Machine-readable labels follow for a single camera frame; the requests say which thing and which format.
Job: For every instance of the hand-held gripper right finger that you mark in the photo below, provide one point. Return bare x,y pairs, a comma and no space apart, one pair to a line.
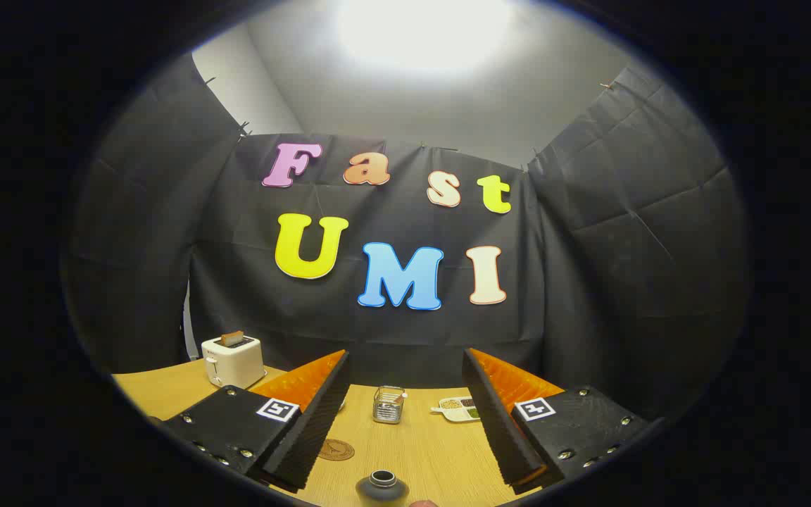
497,422

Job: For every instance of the white toaster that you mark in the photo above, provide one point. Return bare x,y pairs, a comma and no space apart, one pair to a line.
233,362

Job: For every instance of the white divided dish with beans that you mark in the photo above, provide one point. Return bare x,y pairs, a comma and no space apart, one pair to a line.
456,410

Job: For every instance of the round wooden coaster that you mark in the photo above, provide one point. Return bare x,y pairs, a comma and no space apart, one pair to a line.
336,450

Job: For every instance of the silver bottle green label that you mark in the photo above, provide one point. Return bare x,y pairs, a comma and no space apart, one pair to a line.
381,487

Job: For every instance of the brown stick white tip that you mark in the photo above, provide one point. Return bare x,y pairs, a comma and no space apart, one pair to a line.
398,396

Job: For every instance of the wooden table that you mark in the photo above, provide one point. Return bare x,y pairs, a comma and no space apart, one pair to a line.
419,451

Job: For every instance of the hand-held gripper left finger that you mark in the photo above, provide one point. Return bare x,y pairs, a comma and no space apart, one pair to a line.
317,422

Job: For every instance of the toast slice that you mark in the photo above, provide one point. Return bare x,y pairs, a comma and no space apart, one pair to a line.
232,338

